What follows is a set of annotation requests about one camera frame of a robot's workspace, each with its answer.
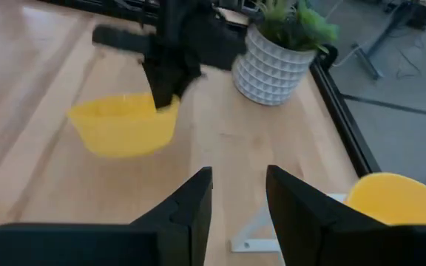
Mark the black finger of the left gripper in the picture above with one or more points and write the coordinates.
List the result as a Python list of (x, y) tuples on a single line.
[(124, 38), (179, 77)]

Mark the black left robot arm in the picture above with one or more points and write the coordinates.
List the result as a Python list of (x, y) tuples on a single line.
[(135, 11)]

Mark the white perforated metal shelf rack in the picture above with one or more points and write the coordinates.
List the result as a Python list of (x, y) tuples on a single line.
[(261, 245)]

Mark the yellow plastic mini bowl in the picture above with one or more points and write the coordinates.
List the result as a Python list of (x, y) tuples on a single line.
[(401, 203), (124, 129)]

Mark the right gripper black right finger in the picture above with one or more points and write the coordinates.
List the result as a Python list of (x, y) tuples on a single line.
[(346, 247)]

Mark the grey table leg foot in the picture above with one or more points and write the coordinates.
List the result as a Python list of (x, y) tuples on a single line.
[(368, 63)]

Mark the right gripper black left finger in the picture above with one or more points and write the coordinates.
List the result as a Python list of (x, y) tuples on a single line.
[(87, 247)]

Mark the green succulent in white pot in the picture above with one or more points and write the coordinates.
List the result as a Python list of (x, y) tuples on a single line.
[(268, 70)]

